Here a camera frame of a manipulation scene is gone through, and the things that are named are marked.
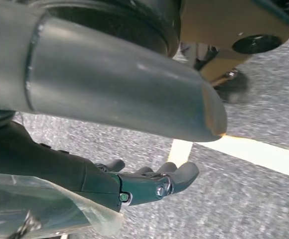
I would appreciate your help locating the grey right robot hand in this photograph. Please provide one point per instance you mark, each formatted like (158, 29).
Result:
(124, 85)

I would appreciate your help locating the tan robot leg part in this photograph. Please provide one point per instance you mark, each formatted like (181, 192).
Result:
(221, 23)

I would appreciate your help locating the black round robot joint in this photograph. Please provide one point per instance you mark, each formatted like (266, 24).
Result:
(134, 23)

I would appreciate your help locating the translucent plastic sheet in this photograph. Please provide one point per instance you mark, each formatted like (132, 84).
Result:
(35, 207)

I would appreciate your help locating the yellow floor tape square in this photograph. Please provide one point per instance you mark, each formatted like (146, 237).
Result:
(259, 155)

